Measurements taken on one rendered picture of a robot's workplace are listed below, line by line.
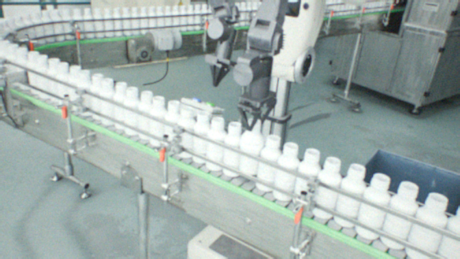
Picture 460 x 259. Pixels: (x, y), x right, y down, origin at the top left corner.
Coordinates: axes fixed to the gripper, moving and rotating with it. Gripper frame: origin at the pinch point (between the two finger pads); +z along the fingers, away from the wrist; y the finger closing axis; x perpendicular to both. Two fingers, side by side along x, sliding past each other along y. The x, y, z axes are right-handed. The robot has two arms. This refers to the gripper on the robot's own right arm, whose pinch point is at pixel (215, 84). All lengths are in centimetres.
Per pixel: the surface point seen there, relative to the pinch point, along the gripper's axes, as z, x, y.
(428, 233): 17, -18, 76
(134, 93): 9.7, -18.4, -18.3
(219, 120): 9.2, -16.3, 15.0
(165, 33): -16, 89, -103
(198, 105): 8.5, -3.9, -2.0
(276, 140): 9.0, -15.5, 34.2
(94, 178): 94, 86, -132
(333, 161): 9, -16, 51
